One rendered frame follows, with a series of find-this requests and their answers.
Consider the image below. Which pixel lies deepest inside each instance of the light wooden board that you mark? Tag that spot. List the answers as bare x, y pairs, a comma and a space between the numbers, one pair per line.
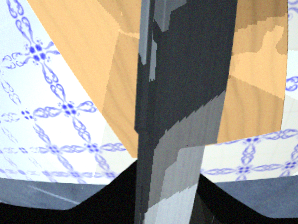
99, 41

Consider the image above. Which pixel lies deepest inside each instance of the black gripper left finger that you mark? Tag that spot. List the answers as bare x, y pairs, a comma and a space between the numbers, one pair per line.
113, 204

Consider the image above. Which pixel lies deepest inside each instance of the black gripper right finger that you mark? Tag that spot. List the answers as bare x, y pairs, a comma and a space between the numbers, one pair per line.
212, 205

